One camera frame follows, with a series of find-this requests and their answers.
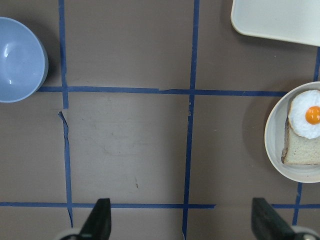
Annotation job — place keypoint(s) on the bottom bread slice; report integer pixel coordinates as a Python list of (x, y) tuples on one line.
[(299, 150)]

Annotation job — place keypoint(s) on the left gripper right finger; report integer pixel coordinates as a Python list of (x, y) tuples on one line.
[(267, 224)]

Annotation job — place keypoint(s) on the round white plate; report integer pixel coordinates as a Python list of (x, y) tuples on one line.
[(274, 138)]

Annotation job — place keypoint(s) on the blue bowl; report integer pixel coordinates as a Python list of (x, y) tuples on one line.
[(24, 61)]

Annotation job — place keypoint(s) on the cream bear tray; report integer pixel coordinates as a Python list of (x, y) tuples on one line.
[(295, 21)]

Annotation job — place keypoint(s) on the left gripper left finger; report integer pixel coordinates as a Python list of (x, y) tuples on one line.
[(98, 224)]

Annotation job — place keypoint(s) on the fried egg toy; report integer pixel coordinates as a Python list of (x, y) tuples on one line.
[(304, 114)]

